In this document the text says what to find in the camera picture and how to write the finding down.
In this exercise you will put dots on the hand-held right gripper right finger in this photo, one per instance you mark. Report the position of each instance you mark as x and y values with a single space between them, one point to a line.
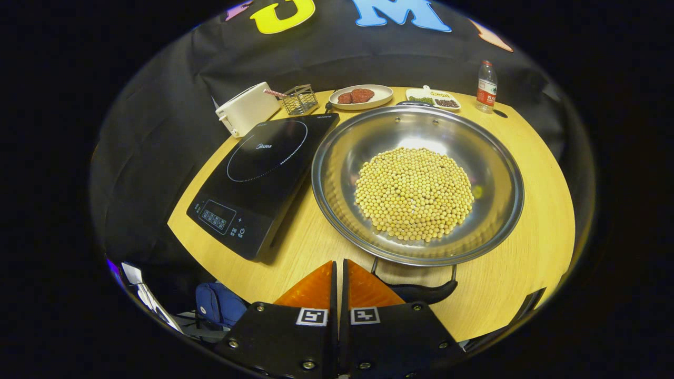
400 342

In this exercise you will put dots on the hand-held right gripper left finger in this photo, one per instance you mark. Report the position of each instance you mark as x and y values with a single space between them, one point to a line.
284 342

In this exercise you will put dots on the stainless steel pot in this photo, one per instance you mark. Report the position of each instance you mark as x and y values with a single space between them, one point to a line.
342 173

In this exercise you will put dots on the black induction cooktop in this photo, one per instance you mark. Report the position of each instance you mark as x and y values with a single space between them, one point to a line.
263 163

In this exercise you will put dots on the blue bag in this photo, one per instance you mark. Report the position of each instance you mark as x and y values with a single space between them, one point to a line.
218 305

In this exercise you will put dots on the pile of yellow soybeans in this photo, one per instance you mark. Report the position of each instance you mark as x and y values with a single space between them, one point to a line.
416 195

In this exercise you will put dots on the white toaster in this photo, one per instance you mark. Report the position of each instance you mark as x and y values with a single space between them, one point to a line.
247 108

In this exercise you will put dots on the portion of green beans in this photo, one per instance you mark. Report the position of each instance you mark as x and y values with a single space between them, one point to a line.
421 100

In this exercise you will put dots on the portion of dark red beans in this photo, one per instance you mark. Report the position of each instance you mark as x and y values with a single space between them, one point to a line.
447 103

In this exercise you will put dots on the black backdrop cloth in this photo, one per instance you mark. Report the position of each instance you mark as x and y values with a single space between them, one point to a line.
158 131

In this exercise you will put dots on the round beige plate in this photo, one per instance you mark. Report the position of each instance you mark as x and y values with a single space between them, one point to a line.
382 95

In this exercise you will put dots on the pink striped straw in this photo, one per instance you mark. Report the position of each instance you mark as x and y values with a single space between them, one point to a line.
274 93

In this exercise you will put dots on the raw red meat slice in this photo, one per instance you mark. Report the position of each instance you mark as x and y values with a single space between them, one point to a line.
358 96

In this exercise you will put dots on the white divided dish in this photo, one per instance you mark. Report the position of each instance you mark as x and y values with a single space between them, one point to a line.
418 92

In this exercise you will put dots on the clear plastic water bottle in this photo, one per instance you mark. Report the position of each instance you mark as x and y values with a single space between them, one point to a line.
486 89

